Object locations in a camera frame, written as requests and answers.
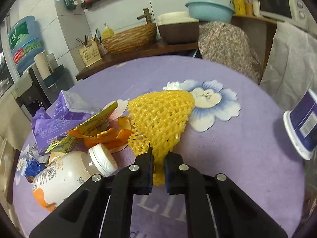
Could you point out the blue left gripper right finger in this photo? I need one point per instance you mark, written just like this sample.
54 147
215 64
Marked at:
174 182

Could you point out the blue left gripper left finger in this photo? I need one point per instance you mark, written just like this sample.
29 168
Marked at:
143 182

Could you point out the yellow foam fruit net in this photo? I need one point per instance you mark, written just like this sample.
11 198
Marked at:
158 119

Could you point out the blue paper cup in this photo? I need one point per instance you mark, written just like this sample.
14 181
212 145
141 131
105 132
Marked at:
300 125

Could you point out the orange peel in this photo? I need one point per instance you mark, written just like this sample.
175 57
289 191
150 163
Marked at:
115 136

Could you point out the green yellow snack packet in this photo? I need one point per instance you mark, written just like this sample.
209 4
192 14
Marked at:
69 142

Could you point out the white orange pill bottle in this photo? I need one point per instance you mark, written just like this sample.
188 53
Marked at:
64 176

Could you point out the purple plastic bag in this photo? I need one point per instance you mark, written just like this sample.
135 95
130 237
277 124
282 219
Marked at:
70 111

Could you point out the blue snack wrapper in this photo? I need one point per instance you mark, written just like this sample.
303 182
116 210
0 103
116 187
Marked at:
33 168

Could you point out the wooden chopstick holder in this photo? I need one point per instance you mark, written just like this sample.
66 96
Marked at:
89 52

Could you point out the woven basket sink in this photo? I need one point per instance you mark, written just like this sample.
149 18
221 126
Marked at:
131 39

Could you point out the water dispenser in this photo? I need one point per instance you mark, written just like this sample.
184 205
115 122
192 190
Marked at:
32 92

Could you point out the floral cloth cover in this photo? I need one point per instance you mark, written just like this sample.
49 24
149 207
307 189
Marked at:
229 45

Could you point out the yellow soap dispenser bottle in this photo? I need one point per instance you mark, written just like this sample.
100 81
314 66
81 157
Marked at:
107 33

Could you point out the white crinkled cloth cover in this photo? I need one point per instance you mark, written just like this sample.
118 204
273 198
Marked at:
291 67

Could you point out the bronze faucet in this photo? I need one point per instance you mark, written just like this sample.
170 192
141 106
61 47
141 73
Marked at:
147 15

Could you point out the light blue plastic basin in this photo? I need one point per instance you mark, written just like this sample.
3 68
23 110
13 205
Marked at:
210 11

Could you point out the blue water jug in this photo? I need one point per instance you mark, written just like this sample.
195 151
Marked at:
25 42

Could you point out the green hanging packet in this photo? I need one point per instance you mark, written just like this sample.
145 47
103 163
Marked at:
71 4

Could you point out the white microwave oven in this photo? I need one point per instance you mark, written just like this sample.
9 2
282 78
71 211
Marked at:
292 11

